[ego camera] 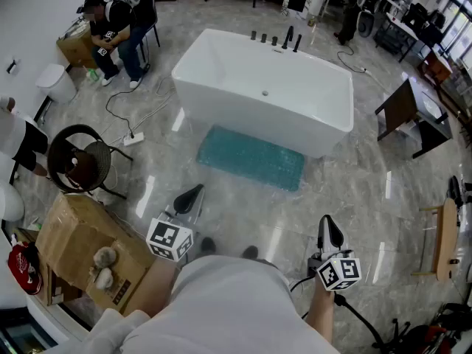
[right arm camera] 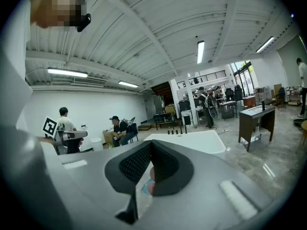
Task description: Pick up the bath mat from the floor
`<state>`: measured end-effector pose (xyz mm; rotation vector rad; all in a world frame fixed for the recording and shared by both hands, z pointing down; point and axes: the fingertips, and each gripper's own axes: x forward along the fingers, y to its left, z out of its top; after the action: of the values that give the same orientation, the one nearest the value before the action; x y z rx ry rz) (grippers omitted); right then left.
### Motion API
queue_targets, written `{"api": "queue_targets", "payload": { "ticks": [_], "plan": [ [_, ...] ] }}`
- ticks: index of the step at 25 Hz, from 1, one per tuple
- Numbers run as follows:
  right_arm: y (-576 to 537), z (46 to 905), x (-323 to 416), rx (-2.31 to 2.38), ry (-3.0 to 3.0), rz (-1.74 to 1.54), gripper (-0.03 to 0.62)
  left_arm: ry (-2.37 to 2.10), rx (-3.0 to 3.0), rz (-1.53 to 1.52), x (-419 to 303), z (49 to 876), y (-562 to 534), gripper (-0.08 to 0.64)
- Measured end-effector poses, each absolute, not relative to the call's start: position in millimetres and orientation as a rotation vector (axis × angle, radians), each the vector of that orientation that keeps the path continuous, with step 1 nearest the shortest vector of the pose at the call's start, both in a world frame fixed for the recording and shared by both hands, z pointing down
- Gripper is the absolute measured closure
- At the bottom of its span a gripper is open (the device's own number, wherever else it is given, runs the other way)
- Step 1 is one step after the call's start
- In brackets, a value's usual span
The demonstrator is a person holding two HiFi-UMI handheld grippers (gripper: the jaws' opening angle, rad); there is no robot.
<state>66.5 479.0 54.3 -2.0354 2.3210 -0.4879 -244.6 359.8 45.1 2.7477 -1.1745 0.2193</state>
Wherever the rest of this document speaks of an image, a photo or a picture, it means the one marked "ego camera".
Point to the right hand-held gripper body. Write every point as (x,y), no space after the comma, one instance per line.
(338,269)

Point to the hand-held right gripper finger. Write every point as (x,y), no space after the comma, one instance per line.
(323,232)
(336,236)

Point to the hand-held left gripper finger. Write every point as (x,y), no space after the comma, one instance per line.
(187,198)
(198,208)

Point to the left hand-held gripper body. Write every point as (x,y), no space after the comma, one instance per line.
(169,239)

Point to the teal bath mat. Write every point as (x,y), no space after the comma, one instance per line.
(250,159)

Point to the person's left forearm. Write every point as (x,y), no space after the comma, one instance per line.
(155,290)

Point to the person's right forearm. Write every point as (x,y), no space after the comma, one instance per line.
(321,312)

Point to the person's left shoe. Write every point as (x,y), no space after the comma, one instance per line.
(208,245)

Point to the person's shoe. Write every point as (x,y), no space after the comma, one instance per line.
(250,252)
(208,245)

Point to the beige plush toy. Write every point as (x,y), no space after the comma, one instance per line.
(104,278)
(105,256)

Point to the person's right shoe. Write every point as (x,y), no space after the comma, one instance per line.
(250,252)

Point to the white power strip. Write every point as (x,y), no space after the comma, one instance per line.
(133,139)

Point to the person's white shirt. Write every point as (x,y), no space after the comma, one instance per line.
(228,308)

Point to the large cardboard box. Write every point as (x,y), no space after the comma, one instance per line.
(77,234)

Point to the light wooden stool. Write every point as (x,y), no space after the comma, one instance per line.
(447,238)

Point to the red and black equipment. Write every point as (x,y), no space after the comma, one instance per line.
(431,336)

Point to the black wicker chair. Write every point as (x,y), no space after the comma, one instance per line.
(79,160)

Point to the white bathtub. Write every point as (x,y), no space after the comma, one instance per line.
(265,76)

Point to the dark wooden table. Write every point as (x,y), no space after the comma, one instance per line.
(402,105)

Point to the red cap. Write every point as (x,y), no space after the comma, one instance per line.
(24,267)

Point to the green bottle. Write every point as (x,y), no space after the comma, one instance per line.
(92,75)

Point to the white toilet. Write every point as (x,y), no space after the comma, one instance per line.
(9,199)

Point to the white trash bin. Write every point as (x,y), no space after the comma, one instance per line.
(55,83)

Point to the small cardboard box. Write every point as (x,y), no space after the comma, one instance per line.
(73,48)

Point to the black tub hand shower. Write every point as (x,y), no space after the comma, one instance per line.
(297,43)

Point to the white fan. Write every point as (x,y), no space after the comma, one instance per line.
(365,22)

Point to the black desk with white top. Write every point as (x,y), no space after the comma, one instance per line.
(402,31)

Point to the black wall hook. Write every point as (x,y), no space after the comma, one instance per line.
(12,66)

